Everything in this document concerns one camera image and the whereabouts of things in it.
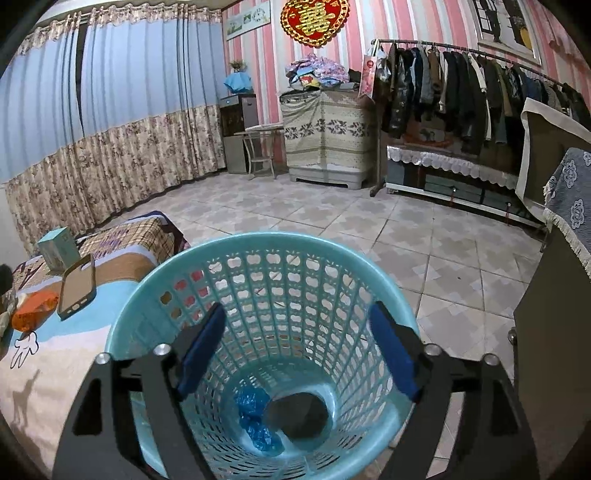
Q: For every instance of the black cylindrical cup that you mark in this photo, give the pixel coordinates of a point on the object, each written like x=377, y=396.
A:
x=300, y=416

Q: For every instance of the clothes rack with garments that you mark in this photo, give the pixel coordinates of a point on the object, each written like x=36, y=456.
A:
x=458, y=103

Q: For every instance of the light blue tissue box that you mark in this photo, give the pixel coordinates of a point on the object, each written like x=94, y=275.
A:
x=59, y=249

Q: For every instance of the pile of folded clothes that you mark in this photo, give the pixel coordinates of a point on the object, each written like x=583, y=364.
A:
x=317, y=72

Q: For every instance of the blue plastic bag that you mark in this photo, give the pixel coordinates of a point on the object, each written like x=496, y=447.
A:
x=251, y=403

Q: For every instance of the grey water dispenser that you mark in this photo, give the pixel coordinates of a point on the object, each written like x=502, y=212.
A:
x=238, y=112

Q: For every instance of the landscape wall picture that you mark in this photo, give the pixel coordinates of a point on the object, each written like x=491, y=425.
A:
x=246, y=21

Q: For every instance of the brown phone case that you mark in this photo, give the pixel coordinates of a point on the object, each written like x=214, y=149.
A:
x=78, y=287

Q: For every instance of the orange plastic bag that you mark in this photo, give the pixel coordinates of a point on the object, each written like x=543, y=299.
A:
x=34, y=310

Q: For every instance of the framed black white poster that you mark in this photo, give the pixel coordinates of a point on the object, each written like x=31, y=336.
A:
x=504, y=26

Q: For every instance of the colourful cartoon table blanket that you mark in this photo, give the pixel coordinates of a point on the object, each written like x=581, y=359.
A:
x=41, y=372

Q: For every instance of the light blue plastic basket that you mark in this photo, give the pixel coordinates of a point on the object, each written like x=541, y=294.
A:
x=297, y=319

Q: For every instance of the red heart wall decoration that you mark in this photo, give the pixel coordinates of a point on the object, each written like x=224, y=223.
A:
x=314, y=23

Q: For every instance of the blue floral curtain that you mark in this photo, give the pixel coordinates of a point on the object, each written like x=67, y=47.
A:
x=102, y=111

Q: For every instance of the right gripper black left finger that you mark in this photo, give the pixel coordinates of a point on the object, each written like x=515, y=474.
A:
x=127, y=421

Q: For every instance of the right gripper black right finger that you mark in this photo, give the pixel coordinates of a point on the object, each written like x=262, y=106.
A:
x=493, y=438

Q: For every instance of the cloth covered cabinet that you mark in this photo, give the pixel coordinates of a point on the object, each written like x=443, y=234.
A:
x=330, y=137

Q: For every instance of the low tv stand lace cover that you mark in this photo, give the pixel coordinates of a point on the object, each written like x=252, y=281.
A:
x=457, y=182

